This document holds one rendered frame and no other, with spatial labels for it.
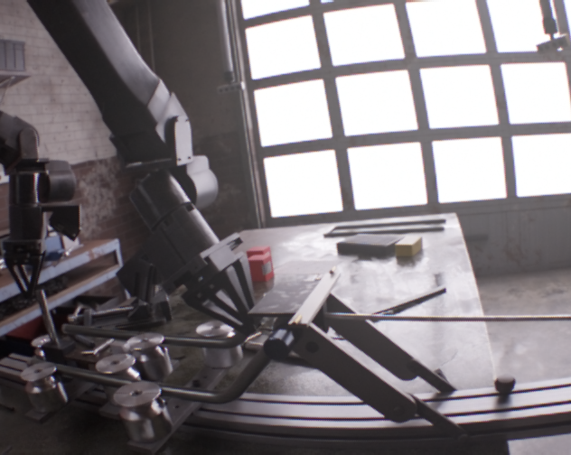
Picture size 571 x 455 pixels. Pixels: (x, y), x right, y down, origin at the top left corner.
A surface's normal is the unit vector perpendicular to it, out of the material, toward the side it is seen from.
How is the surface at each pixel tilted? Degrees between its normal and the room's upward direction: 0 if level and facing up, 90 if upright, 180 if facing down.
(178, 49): 90
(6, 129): 80
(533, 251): 90
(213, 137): 90
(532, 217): 90
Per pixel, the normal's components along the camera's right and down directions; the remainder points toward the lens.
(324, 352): -0.30, 0.22
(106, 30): 0.94, 0.03
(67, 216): 0.38, 0.11
